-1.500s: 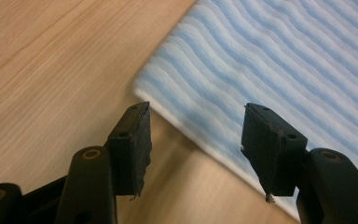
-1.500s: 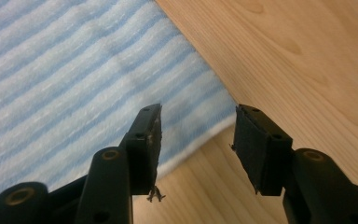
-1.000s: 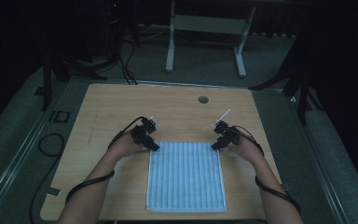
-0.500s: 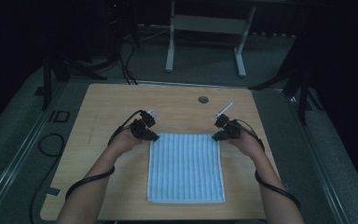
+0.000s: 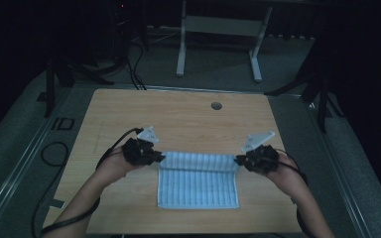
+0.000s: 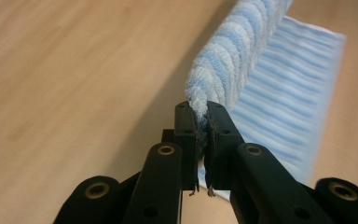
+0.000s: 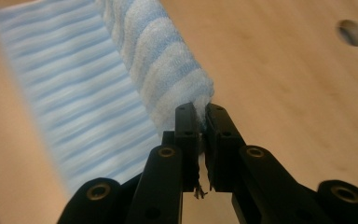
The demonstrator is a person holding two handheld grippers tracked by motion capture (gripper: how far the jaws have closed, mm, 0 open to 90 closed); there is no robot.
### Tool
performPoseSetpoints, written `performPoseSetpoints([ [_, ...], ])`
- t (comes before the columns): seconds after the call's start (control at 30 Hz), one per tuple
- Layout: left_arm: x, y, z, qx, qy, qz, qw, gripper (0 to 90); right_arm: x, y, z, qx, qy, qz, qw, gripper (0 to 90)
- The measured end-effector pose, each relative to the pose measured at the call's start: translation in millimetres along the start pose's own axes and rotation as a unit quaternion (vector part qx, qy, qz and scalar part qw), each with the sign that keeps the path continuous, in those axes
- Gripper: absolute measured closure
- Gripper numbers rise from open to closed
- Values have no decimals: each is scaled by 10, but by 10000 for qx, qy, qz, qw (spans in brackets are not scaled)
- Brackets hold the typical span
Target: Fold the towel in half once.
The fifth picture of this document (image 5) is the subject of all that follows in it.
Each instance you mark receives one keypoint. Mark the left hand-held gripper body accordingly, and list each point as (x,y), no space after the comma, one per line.
(139,150)

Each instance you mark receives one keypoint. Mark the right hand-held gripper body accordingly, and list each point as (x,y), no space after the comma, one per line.
(261,158)

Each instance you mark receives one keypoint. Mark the blue striped towel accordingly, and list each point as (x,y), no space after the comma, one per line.
(198,185)

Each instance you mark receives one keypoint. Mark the person's left hand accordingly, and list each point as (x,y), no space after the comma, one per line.
(115,165)

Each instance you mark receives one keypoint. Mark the person's right hand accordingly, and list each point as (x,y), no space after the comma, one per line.
(286,175)

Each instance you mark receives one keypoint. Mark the black metal stand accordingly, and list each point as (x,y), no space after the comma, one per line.
(50,89)
(322,99)

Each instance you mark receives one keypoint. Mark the dark grey tape piece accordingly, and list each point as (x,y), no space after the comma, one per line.
(57,203)

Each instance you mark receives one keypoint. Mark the metal floor rail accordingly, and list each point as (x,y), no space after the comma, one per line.
(195,89)
(16,172)
(340,172)

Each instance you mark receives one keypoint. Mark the white desk frame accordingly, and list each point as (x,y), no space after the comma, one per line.
(223,25)

